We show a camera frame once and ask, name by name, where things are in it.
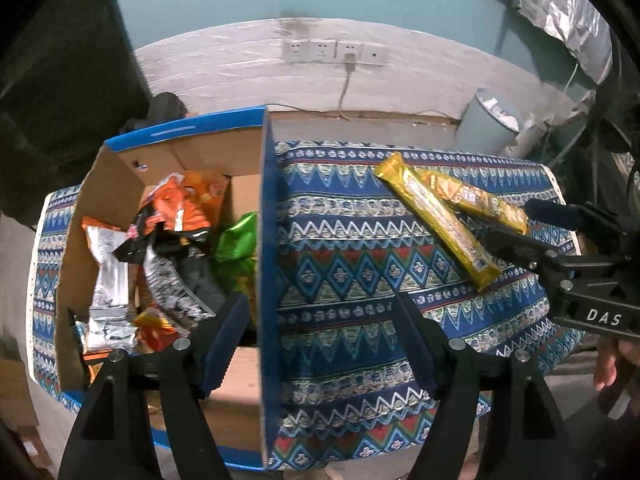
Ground long gold snack bar packet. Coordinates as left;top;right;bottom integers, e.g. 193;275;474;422
415;167;530;235
372;152;503;292

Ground red yellow snack packet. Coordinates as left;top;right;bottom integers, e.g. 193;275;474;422
132;307;182;354

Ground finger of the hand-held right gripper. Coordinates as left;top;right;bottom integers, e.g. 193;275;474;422
525;198;636;257
483;225;576;296

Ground white cable with plug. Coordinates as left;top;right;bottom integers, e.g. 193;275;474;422
337;52;359;122

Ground flat cardboard piece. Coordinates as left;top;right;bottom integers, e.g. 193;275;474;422
0;355;57;467

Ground orange black snack packet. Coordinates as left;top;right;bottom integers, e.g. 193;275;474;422
136;172;211;242

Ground white wall socket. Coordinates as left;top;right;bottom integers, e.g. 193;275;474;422
282;40;310;64
308;40;336;64
361;42;387;67
335;41;362;65

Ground black white patterned snack packet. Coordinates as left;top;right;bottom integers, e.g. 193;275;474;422
114;230;227;332

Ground silver foil duct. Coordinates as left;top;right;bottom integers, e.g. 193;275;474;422
515;0;614;84

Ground silver snack packet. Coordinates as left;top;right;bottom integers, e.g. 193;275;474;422
81;217;139;357

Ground cardboard box with blue rim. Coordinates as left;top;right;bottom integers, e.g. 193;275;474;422
52;106;287;471

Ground green snack packet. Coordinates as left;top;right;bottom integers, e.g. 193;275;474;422
215;211;261;292

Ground dark tangled cables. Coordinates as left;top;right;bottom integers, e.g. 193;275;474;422
575;25;640;203

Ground person's right hand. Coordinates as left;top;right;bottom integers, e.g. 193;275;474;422
594;336;628;392

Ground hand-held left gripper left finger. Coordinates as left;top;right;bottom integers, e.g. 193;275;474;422
57;292;249;480

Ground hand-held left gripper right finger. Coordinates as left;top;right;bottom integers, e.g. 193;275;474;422
394;292;583;480

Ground blue patterned blanket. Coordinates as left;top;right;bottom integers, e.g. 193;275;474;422
27;137;584;471

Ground pale green trash bin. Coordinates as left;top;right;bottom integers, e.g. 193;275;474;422
452;87;526;154

